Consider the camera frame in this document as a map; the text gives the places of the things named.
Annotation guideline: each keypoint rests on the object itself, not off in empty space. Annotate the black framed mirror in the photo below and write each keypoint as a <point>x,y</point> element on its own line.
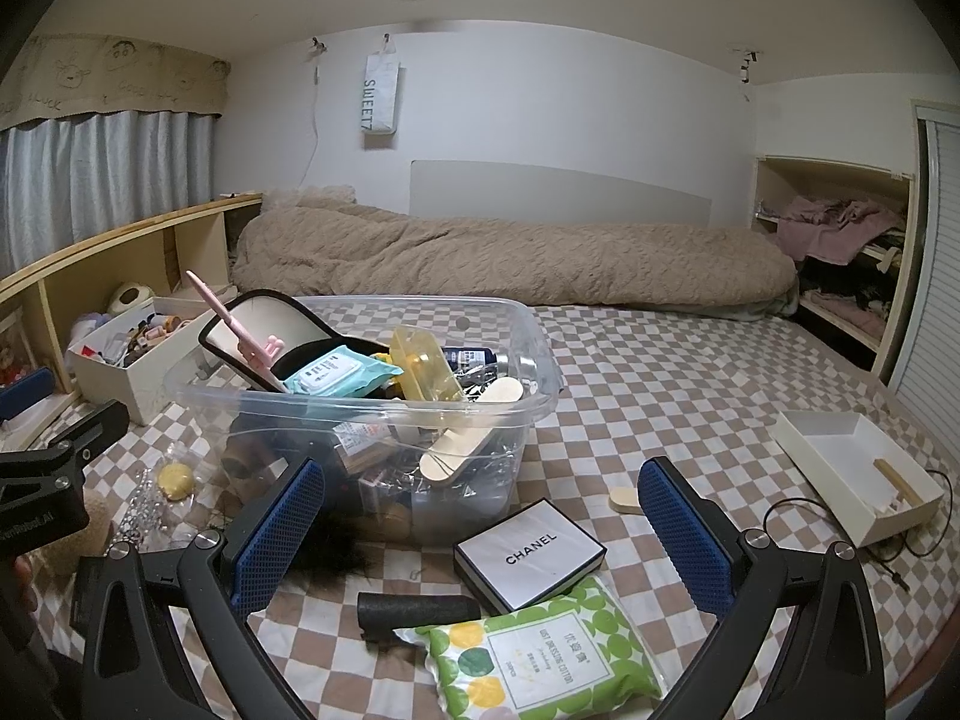
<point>255,330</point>

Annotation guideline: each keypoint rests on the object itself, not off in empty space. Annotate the framed picture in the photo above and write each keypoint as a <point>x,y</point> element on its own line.
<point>11,356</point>

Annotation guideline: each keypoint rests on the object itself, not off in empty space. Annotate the dark blue bottle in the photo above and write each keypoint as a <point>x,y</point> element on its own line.
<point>469,356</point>

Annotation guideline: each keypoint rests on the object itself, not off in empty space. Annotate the pink clothes pile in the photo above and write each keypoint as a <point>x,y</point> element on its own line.
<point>832,221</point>

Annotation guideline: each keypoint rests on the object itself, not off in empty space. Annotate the beige quilted comforter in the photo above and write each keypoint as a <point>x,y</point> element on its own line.
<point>487,262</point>

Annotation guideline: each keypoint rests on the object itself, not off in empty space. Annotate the closet alcove shelf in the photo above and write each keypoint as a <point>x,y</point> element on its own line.
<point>772,195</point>

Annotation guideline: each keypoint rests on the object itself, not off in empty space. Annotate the person's left forearm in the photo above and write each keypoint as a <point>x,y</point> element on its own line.
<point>79,525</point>

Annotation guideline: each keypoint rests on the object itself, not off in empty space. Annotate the white round toy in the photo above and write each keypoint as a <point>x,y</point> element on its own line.
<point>129,298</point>

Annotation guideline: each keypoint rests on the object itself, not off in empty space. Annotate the tan sponge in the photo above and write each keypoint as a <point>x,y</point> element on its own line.
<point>388,521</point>

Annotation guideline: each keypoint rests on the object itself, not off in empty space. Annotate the green dotted wipes pack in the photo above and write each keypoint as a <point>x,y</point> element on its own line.
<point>540,652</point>

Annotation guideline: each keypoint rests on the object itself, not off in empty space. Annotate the clear bag with yellow puff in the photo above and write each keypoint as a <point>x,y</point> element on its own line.
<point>176,480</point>

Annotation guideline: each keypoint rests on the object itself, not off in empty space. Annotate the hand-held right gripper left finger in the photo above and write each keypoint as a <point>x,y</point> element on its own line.
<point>277,532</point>

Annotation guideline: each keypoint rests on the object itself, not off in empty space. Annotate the white gift box black edge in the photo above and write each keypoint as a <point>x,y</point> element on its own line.
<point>525,551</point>

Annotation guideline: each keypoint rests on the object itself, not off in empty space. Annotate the white open cardboard box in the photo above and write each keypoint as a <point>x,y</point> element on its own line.
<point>840,457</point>

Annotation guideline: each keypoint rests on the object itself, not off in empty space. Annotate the white box of sewing bits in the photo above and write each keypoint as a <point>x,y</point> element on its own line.
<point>135,382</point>

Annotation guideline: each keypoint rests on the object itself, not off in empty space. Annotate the white hanging bag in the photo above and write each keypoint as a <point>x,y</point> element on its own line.
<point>379,94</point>

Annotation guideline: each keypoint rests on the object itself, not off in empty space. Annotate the teal wipes pack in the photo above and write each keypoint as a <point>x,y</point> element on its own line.
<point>341,373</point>

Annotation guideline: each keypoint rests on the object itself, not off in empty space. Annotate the grey curtain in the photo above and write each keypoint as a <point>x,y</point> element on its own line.
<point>97,172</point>

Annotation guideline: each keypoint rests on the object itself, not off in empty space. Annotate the beige shoe insole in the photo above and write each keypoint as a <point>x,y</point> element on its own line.
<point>472,435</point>

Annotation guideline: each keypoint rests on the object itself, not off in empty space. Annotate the checkered bed sheet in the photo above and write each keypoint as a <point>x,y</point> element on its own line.
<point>675,390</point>

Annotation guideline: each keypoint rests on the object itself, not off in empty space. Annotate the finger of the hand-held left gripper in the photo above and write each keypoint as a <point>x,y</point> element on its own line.
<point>86,431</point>
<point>22,394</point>

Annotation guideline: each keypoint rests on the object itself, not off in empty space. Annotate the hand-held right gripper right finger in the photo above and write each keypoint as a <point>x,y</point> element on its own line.
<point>682,540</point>

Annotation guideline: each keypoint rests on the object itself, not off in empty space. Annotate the wooden headboard shelf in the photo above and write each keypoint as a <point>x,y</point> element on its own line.
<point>90,247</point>

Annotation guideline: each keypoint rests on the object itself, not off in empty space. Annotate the clear plastic storage box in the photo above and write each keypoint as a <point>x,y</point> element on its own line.
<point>536,367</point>

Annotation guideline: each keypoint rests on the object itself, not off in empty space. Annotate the yellow plastic container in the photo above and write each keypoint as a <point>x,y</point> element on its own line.
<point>424,364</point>

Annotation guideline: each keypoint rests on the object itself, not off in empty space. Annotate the black foam cylinder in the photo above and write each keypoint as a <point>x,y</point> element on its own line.
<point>412,607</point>

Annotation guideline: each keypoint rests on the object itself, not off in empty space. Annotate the wooden stick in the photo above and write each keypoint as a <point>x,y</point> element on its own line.
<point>898,478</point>

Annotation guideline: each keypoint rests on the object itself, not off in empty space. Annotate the white shutter door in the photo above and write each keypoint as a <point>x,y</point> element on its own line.
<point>937,277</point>

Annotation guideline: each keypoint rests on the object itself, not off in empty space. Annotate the beige printed valance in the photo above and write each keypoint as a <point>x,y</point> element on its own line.
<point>97,75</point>

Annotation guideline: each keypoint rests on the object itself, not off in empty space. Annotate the black fur piece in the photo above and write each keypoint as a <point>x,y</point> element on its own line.
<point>337,547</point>

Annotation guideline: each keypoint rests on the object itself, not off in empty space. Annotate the small labelled box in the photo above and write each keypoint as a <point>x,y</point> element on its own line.
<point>364,436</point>

